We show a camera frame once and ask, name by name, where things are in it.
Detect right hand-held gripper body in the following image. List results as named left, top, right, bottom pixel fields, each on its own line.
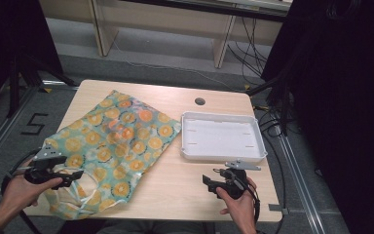
left=212, top=159, right=261, bottom=200

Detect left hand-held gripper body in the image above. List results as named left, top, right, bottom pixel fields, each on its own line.
left=23, top=145, right=68, bottom=185

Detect white plastic tray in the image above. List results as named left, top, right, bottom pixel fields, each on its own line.
left=179, top=110, right=269, bottom=164

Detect orange print fabric bag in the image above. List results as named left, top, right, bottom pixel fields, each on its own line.
left=42, top=90, right=183, bottom=220

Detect person's right hand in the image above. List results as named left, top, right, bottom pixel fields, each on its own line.
left=216, top=177, right=258, bottom=230

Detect person's left hand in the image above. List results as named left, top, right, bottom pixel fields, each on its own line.
left=0, top=159, right=64, bottom=217

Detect black metal stand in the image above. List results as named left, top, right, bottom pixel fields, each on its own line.
left=245, top=73, right=295, bottom=137

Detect black tripod stand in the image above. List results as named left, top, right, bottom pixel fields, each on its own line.
left=5, top=53, right=79, bottom=119

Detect black curtain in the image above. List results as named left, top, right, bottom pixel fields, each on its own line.
left=261, top=0, right=374, bottom=234
left=0, top=0, right=64, bottom=110

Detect light wooden desk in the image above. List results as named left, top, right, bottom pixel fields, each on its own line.
left=38, top=0, right=294, bottom=69

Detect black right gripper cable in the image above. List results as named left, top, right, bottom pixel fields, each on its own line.
left=244, top=176, right=263, bottom=234

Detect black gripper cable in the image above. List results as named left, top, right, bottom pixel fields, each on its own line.
left=244, top=176, right=263, bottom=234
left=0, top=148, right=43, bottom=196

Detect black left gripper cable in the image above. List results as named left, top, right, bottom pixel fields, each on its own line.
left=0, top=148, right=43, bottom=196

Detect black floor cables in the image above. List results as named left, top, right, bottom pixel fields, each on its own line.
left=253, top=102, right=289, bottom=211

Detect aluminium floor rail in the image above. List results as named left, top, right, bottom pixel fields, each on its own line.
left=0, top=85, right=42, bottom=175
left=276, top=134, right=328, bottom=234

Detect bundle of black cables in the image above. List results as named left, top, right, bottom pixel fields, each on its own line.
left=226, top=16, right=274, bottom=86

